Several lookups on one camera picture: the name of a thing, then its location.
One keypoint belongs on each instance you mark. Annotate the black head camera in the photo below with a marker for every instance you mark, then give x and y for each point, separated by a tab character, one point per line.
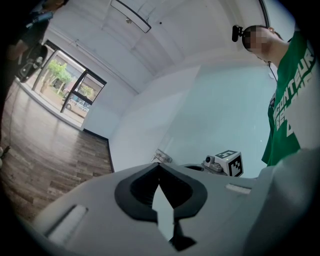
236	33

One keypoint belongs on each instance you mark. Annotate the black framed window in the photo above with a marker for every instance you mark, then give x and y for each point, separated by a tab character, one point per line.
67	80

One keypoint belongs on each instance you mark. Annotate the person in green shirt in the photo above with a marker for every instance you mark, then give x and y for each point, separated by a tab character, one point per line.
287	100

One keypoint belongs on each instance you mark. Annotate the long ceiling lamp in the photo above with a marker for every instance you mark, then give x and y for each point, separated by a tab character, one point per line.
132	15

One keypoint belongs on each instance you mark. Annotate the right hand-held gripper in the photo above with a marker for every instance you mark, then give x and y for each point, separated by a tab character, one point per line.
232	163

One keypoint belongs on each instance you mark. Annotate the frosted glass door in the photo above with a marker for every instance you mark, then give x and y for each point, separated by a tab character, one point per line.
212	112

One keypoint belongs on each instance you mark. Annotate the person's head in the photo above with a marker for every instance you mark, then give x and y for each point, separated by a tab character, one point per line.
265	45

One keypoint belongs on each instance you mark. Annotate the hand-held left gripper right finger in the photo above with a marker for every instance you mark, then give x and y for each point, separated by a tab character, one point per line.
220	200

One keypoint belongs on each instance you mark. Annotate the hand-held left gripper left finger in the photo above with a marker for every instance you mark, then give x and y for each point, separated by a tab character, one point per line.
95	205

